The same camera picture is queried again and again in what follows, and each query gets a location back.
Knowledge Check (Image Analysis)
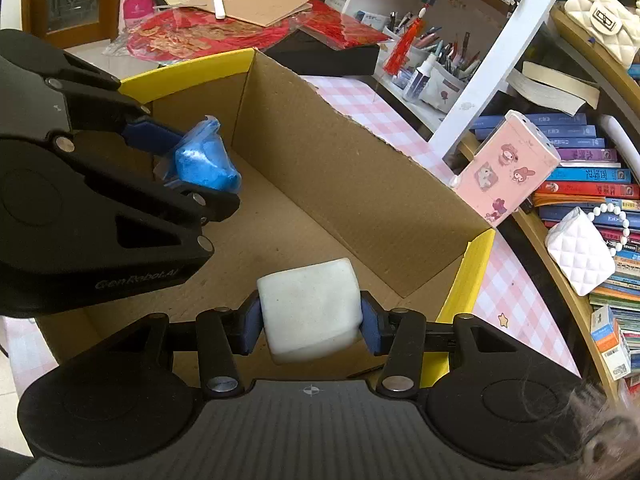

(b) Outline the blue plastic bag toy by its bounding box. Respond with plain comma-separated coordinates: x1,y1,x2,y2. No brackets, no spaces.
154,115,242,194

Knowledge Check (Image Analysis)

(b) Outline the white foam block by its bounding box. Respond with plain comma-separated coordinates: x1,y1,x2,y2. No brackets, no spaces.
257,258,362,364

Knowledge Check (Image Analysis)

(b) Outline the yellow cardboard box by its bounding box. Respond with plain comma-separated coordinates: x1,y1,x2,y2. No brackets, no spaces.
38,50,495,362

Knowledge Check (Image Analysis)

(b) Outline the red gold paper decoration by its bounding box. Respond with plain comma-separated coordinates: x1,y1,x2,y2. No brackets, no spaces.
104,0,386,65

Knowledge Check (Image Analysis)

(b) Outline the pink cartoon desk mat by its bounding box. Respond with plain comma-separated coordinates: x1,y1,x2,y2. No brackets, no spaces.
0,74,584,401

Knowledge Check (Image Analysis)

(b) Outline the brown cardboard sheet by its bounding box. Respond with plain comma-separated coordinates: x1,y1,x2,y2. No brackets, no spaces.
178,0,311,27

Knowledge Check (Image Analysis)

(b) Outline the white quilted pearl handbag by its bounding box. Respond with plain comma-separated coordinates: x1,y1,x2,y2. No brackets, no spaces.
544,203,630,297

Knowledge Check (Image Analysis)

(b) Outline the orange white medicine box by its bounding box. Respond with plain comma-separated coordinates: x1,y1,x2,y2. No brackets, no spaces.
590,307,631,380

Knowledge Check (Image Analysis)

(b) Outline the pink cylinder pen holder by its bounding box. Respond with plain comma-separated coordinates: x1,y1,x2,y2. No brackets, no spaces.
449,110,561,226

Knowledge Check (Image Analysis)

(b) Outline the white pen organizer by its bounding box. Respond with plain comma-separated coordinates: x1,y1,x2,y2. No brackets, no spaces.
375,12,483,114

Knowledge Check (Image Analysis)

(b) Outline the row of shelf books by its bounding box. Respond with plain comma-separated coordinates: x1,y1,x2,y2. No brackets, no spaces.
470,58,640,391

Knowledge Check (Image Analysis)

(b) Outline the cream quilted handbag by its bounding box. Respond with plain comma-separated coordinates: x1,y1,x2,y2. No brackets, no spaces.
564,0,639,70

